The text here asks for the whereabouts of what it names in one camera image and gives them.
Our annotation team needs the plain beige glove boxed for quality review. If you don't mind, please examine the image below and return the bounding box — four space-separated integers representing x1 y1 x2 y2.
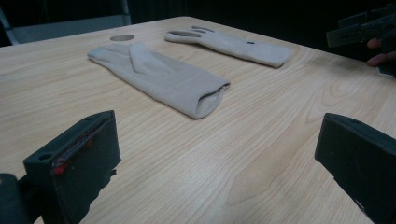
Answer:
87 41 232 119

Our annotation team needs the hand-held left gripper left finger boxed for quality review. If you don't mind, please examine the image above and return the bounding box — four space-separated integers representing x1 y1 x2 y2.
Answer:
22 110 121 224

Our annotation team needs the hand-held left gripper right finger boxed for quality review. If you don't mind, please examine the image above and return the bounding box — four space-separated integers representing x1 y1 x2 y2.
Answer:
314 112 396 224

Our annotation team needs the beige glove with dark dot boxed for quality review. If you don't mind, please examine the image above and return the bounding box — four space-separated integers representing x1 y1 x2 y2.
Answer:
163 25 293 69

